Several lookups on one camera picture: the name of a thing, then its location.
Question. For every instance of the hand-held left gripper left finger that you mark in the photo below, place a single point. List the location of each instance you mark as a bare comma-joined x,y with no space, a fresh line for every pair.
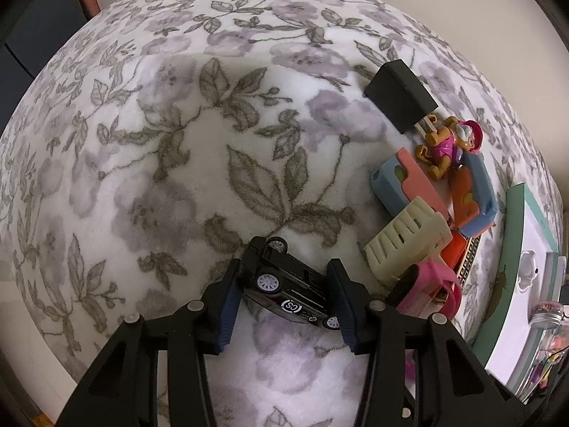
227,307

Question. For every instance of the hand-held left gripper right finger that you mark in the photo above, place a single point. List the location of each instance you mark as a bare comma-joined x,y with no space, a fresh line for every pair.
343,307

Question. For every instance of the black toy car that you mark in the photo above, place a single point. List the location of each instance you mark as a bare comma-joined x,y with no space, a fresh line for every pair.
289,289

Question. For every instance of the pink toy car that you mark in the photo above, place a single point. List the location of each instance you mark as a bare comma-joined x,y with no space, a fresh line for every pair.
426,280

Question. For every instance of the cream ribbed plastic piece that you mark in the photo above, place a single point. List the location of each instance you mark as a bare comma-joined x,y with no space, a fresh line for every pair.
409,235

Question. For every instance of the orange tape measure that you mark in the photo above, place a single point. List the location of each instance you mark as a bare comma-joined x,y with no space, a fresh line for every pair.
453,249

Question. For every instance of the gold patterned bar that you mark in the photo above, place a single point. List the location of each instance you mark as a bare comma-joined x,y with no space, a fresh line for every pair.
469,260

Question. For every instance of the teal rimmed white box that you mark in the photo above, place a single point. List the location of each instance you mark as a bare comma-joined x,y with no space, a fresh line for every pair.
524,240

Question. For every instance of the blue and orange toy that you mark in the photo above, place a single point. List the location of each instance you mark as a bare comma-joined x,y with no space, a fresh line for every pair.
386,182
471,195

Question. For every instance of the floral blanket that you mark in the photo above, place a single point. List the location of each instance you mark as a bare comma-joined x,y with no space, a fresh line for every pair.
178,164

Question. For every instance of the pink toy dog figure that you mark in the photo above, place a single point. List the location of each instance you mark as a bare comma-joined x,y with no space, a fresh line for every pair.
444,142

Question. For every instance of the glass jar of beads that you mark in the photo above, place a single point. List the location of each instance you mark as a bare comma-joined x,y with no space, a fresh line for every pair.
546,316

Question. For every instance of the black plug adapter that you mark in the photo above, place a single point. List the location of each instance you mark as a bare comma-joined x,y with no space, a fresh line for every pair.
395,93

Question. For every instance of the dark blue cabinet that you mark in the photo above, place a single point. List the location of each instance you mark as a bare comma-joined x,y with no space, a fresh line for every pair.
40,22

